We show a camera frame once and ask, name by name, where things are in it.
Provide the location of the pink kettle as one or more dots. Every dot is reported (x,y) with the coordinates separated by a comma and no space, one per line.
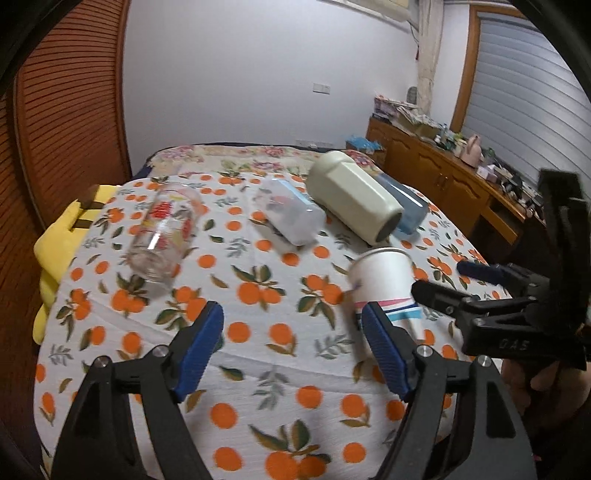
(472,152)

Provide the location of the wooden louvered wardrobe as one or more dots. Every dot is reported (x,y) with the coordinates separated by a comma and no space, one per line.
(62,130)

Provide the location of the cream white tumbler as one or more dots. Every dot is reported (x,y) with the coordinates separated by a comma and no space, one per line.
(354,196)

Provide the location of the floral bed blanket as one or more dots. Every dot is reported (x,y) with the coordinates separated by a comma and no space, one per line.
(232,161)

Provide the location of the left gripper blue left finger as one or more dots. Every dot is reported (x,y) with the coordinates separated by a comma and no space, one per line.
(163,378)

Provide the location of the grey window blind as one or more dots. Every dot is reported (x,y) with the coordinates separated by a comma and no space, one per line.
(526,103)

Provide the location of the white paper cup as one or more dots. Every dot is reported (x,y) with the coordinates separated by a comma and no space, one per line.
(383,275)

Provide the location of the white air conditioner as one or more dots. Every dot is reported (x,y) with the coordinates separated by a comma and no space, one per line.
(396,10)

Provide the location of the blue bag on cabinet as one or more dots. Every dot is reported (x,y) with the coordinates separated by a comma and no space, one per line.
(363,145)

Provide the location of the frosted plastic cup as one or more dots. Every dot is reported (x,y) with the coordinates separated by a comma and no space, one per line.
(298,218)

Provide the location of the orange print white cloth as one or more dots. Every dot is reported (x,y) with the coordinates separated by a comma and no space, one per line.
(292,391)

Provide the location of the wooden sideboard cabinet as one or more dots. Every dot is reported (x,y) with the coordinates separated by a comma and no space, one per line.
(496,225)

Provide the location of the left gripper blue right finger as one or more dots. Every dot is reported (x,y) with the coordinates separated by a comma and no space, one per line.
(422,378)

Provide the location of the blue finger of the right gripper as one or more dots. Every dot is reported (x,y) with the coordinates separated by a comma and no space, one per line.
(444,300)
(493,274)

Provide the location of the blue translucent plastic cup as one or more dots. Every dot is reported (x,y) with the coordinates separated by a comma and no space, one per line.
(415,208)

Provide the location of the white wall socket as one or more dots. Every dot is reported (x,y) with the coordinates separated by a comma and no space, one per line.
(321,89)

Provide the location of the right hand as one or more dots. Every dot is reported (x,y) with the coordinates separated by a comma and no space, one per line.
(555,393)

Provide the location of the clear printed glass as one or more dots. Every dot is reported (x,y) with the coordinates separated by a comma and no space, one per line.
(165,233)

